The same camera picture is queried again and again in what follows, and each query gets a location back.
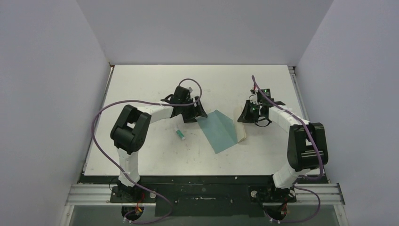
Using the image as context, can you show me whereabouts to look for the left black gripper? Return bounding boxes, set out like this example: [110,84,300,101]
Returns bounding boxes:
[180,97,206,123]

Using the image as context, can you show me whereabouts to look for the green glue stick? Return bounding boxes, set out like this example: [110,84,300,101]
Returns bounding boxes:
[175,128,185,140]

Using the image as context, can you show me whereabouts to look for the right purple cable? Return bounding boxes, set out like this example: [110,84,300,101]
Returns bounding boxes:
[251,75,325,224]

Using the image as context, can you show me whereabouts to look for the right side aluminium rail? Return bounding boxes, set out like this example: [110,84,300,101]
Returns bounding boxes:
[288,66,326,175]

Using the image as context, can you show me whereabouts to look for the aluminium frame rail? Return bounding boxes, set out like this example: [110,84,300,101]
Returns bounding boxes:
[66,184,344,206]

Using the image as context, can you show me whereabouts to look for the tan paper letter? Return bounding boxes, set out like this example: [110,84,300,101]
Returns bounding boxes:
[233,106,247,143]

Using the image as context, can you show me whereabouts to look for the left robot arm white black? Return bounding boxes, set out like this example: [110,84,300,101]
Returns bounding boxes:
[110,86,207,203]

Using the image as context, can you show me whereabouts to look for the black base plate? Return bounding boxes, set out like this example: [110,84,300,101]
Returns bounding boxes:
[81,176,327,222]

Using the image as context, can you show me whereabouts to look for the purple cable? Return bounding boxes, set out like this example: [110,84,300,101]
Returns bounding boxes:
[91,78,203,194]
[251,75,325,224]

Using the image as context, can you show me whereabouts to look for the teal envelope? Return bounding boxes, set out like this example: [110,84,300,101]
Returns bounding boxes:
[197,110,238,154]

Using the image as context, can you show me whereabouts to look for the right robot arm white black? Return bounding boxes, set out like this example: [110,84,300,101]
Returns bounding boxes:
[237,88,328,202]

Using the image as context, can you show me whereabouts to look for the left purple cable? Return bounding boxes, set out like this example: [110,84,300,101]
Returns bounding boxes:
[91,78,203,194]

